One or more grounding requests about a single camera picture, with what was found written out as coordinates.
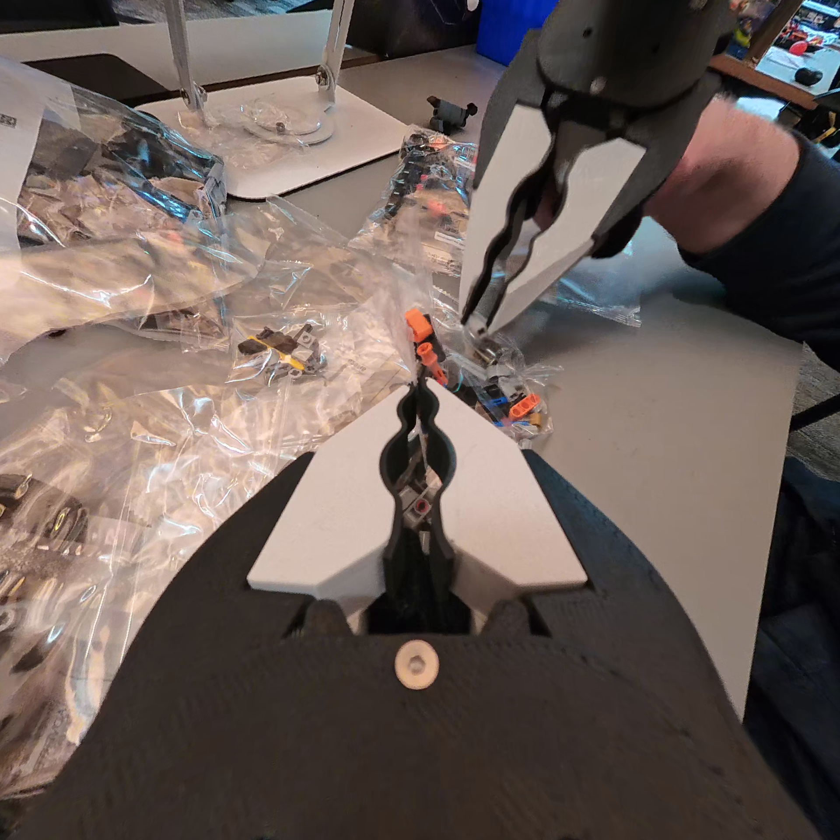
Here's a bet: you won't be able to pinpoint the white book stand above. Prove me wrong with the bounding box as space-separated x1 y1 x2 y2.
134 0 427 200

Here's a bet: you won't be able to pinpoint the person's legs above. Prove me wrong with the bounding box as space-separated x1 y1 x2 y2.
745 453 840 840

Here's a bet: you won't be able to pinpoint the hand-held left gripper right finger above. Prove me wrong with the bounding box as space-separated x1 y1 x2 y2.
419 379 589 632

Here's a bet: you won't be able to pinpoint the blue storage bin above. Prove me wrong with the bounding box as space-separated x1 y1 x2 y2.
476 0 559 67

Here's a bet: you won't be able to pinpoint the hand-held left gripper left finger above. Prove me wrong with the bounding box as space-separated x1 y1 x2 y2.
246 385 421 634

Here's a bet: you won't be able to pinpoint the small black lego assembly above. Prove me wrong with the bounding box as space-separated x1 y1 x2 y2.
427 95 478 133

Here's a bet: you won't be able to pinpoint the orange lego pin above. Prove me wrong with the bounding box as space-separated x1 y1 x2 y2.
416 340 451 388

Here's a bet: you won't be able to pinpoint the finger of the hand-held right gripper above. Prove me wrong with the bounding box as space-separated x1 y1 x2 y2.
484 138 649 337
458 100 557 329

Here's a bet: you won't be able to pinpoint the clear bag of black red parts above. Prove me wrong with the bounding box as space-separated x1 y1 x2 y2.
348 125 643 329

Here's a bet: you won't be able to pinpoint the white-labelled bag of dark parts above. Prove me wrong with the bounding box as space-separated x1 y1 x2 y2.
0 56 229 263

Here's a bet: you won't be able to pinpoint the wooden table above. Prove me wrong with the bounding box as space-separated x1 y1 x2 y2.
709 0 840 112

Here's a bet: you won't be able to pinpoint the clear bag of black tyres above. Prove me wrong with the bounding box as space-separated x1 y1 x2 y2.
0 394 316 798

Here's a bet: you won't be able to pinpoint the clear bag of mixed parts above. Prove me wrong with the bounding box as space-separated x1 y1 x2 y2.
226 197 565 454

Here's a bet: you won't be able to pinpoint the grey black lego assembly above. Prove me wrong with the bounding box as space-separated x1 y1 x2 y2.
236 325 327 388

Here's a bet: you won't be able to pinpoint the person's right forearm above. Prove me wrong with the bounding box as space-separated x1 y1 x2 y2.
640 97 840 374

